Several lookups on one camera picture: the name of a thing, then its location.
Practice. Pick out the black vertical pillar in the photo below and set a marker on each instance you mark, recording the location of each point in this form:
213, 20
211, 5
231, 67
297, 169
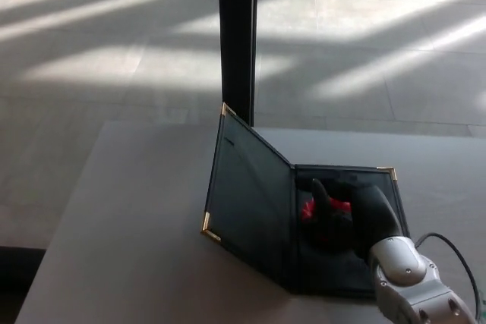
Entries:
237, 35

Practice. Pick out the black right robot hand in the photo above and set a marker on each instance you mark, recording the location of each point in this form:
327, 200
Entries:
364, 214

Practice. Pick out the black diary with gold corners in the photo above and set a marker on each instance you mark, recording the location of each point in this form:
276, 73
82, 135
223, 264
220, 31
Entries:
250, 210

